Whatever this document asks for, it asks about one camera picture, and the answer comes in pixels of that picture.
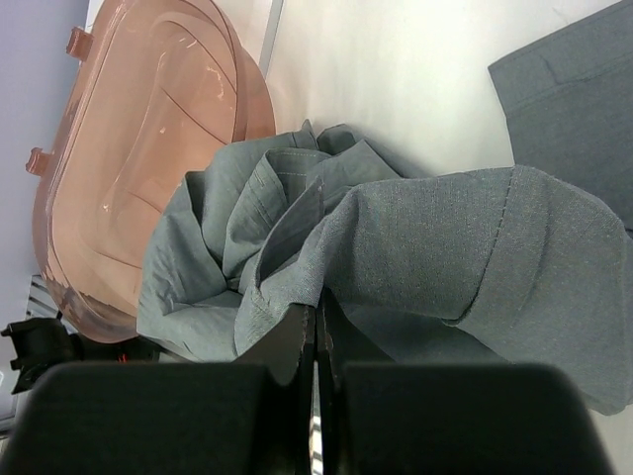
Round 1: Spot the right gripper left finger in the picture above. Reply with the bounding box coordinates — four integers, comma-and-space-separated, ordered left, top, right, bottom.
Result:
1, 305, 316, 474

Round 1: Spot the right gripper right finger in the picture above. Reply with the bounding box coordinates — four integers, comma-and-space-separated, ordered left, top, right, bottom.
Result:
316, 292, 612, 474

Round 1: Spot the grey shirt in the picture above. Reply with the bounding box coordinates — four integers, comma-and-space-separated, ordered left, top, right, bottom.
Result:
136, 1, 632, 415

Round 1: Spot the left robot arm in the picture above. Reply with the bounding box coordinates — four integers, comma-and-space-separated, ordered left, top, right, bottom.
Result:
1, 318, 161, 395

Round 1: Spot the pink plastic basin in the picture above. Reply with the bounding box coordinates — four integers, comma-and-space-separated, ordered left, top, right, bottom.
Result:
26, 0, 275, 343

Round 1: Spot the clothes rack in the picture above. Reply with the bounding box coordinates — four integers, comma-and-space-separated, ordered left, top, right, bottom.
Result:
258, 0, 285, 78

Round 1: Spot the aluminium mounting rail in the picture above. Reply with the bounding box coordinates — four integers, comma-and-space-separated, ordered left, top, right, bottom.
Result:
26, 275, 61, 320

